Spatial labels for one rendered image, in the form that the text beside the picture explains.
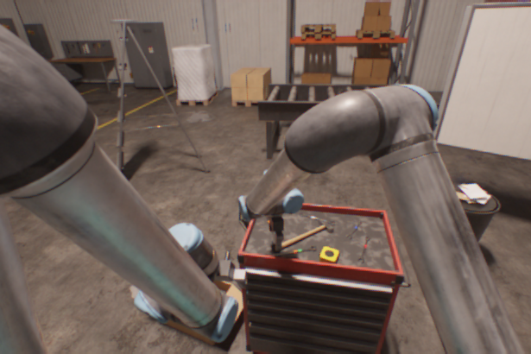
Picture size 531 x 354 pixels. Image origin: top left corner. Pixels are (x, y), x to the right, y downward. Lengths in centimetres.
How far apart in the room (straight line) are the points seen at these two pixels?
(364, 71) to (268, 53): 289
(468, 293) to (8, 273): 63
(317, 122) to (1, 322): 50
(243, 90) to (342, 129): 678
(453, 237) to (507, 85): 275
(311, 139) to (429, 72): 899
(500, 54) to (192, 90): 615
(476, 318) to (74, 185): 57
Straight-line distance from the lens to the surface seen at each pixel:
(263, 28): 911
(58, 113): 27
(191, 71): 752
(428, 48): 933
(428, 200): 54
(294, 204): 103
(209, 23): 936
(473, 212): 260
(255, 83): 714
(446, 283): 57
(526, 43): 321
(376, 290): 140
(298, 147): 52
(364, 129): 50
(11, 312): 49
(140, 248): 38
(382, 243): 157
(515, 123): 332
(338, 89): 518
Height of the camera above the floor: 190
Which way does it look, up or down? 29 degrees down
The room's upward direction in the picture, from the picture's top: 1 degrees counter-clockwise
